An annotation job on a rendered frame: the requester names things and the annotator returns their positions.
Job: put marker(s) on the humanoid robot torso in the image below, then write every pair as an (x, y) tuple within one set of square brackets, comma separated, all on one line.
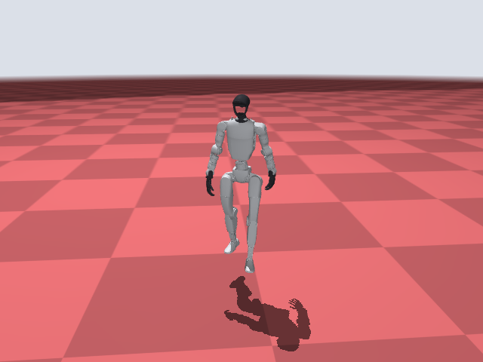
[(241, 139)]

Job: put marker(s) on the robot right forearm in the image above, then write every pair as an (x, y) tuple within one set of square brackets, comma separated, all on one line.
[(212, 163)]

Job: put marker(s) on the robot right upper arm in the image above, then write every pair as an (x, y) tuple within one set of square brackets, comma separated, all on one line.
[(219, 138)]

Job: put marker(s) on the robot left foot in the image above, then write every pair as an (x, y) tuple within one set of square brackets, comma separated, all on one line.
[(249, 266)]

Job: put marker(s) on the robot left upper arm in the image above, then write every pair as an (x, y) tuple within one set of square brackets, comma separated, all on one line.
[(261, 131)]

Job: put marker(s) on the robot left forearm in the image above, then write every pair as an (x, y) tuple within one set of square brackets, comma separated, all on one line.
[(270, 163)]

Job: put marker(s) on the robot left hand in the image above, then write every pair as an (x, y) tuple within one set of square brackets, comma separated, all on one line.
[(271, 180)]

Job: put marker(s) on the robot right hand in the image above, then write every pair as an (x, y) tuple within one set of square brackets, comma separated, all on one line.
[(208, 182)]

